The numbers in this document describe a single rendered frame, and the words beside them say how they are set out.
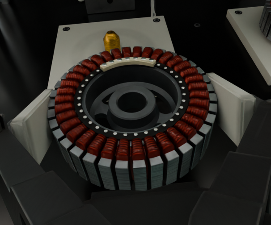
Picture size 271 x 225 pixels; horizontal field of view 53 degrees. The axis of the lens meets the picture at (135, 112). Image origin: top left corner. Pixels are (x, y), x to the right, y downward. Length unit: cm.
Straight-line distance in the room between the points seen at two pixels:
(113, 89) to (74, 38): 18
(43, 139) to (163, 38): 24
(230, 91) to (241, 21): 25
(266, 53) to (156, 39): 13
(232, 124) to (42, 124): 11
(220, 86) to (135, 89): 6
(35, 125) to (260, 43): 29
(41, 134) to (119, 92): 6
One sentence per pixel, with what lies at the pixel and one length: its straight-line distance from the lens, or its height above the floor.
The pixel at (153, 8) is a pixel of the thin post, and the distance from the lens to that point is 40.
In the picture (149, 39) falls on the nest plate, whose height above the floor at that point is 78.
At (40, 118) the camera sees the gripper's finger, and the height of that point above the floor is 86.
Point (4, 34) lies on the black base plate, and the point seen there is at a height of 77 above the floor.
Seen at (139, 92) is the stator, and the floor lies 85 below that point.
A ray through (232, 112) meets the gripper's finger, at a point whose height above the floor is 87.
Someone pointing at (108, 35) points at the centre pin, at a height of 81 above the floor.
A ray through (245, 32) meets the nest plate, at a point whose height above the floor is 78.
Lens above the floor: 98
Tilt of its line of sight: 48 degrees down
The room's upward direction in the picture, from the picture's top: 5 degrees counter-clockwise
